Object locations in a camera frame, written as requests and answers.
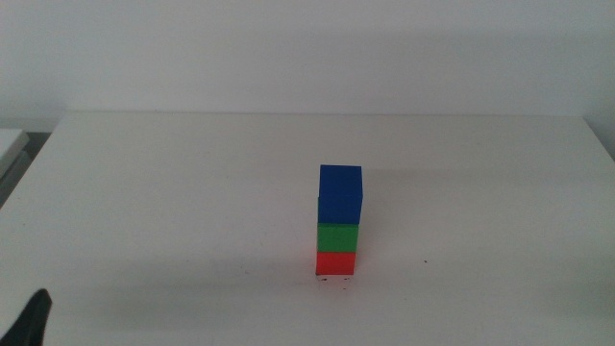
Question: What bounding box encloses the red cube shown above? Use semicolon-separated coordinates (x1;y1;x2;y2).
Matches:
314;251;357;277

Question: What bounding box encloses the green cube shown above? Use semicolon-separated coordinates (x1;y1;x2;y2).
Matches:
316;222;360;255

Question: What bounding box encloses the blue cube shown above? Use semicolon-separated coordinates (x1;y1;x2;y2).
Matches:
317;164;364;226

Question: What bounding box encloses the white side table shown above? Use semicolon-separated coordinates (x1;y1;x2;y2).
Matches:
0;128;31;207

